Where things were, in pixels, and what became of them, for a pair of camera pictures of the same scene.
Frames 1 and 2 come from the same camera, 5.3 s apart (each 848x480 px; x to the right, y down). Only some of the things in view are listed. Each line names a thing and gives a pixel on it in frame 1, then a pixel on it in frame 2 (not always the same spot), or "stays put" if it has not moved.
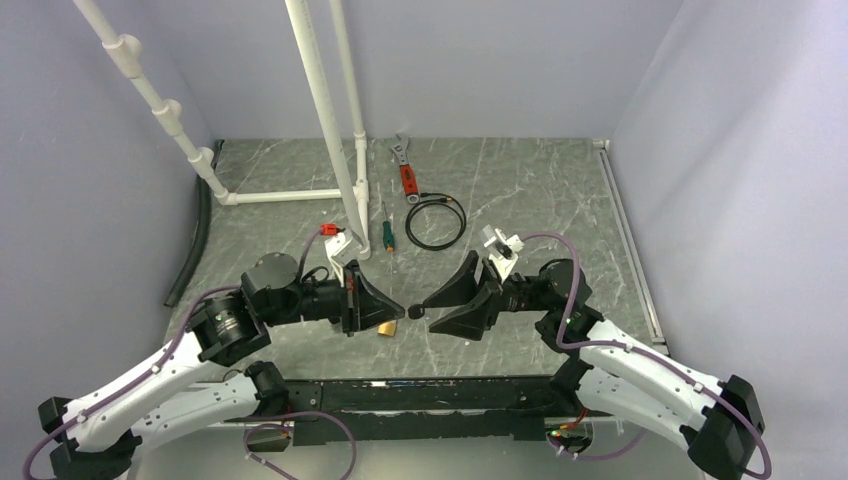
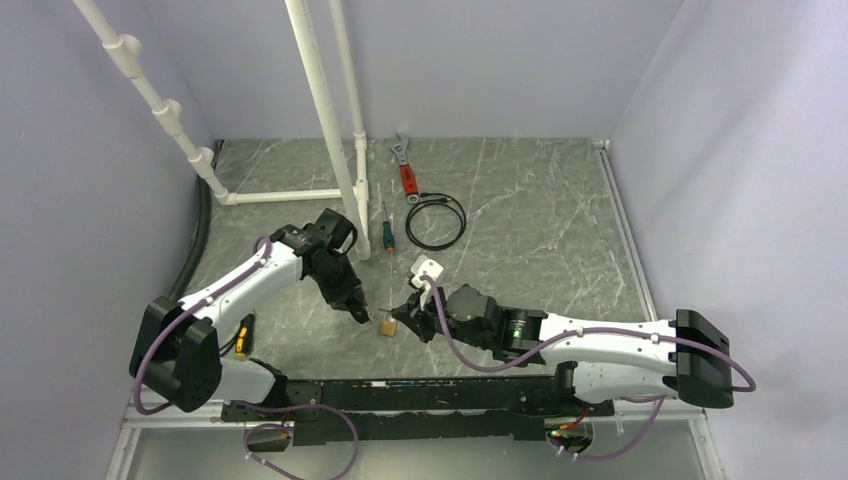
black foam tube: (201, 230) stays put
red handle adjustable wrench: (409, 181) stays put
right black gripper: (463, 290) → (413, 312)
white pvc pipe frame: (353, 191) stays put
